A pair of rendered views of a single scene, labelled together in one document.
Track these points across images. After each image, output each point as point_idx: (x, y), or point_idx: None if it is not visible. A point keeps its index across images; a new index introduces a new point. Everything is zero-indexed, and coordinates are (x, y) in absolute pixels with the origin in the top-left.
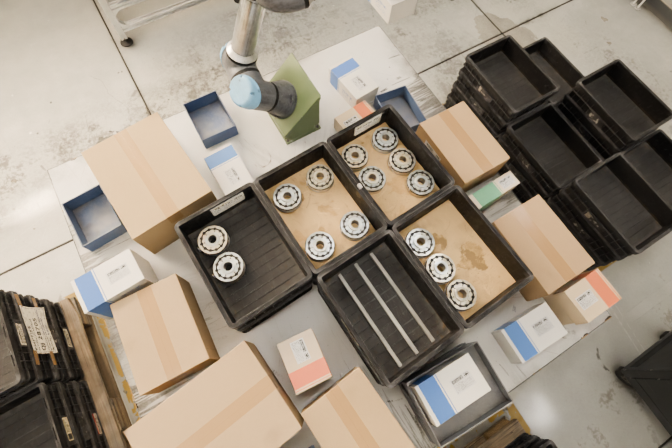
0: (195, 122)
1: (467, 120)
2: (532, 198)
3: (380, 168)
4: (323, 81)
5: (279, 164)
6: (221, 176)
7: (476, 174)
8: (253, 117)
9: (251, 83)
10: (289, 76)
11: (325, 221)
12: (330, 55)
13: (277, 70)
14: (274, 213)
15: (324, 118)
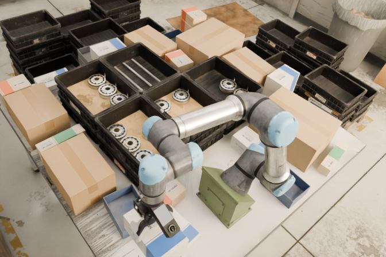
0: (296, 186)
1: (70, 179)
2: (32, 127)
3: (146, 142)
4: (204, 242)
5: (220, 163)
6: (254, 136)
7: (72, 139)
8: (254, 197)
9: (256, 146)
10: (233, 191)
11: (180, 111)
12: None
13: (251, 248)
14: (211, 95)
15: (195, 203)
